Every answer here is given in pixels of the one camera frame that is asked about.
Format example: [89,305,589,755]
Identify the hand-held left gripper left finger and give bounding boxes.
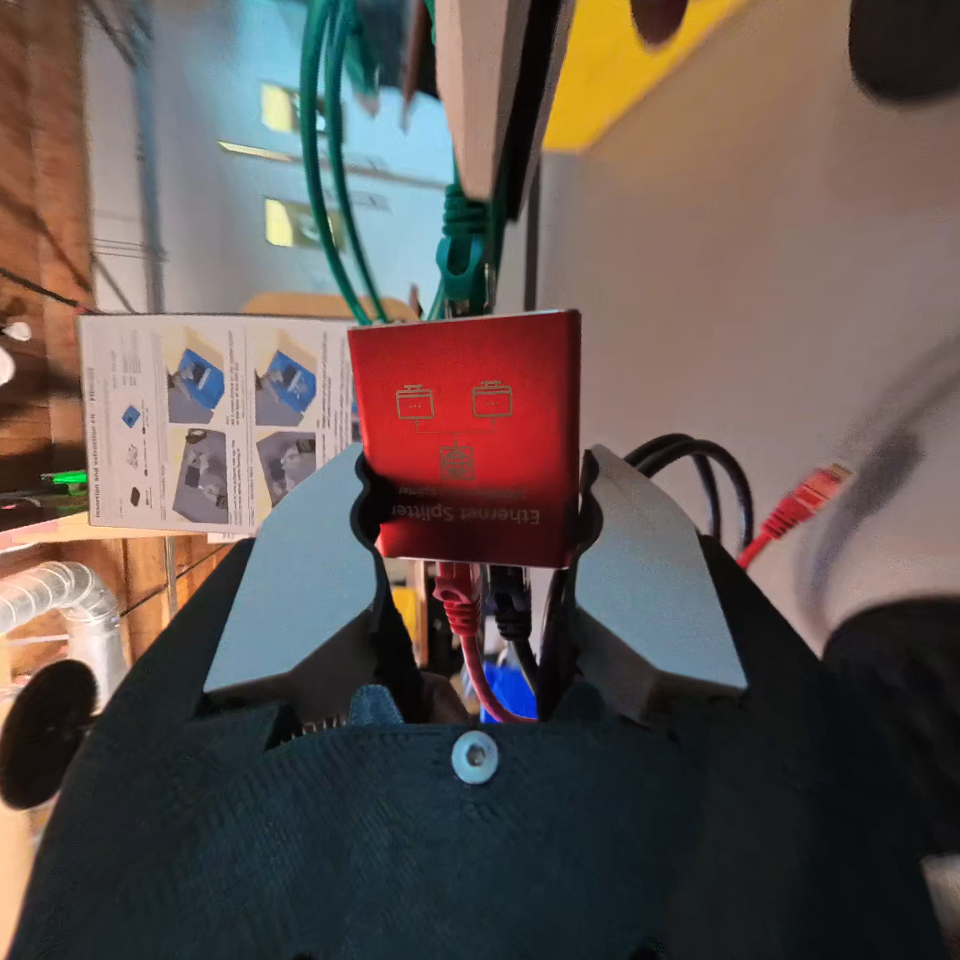
[202,442,391,695]

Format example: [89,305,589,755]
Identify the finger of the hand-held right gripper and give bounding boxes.
[435,0,573,224]

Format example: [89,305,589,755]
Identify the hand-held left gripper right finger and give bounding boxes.
[572,444,749,725]

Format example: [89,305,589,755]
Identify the yellow plastic bin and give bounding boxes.
[390,0,751,633]

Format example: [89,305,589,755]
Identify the black ethernet cable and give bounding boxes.
[486,433,755,721]

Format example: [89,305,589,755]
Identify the red ethernet cable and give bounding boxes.
[431,461,856,727]

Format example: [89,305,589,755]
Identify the green ethernet cable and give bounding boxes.
[298,0,500,324]

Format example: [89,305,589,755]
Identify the blue plastic bin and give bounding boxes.
[480,658,539,723]

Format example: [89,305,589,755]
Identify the red ethernet splitter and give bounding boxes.
[347,309,584,569]

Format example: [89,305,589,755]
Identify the grey desk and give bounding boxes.
[495,0,960,960]

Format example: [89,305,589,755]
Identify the person's left hand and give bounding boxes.
[418,671,472,725]

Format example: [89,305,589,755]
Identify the tan printed poster board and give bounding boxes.
[77,292,421,537]

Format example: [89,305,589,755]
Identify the lit phone icon sign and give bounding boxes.
[262,197,333,250]
[257,81,303,134]

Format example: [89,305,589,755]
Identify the black padded wrist rest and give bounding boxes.
[819,598,960,864]

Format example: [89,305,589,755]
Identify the silver flexible duct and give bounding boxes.
[0,558,130,725]

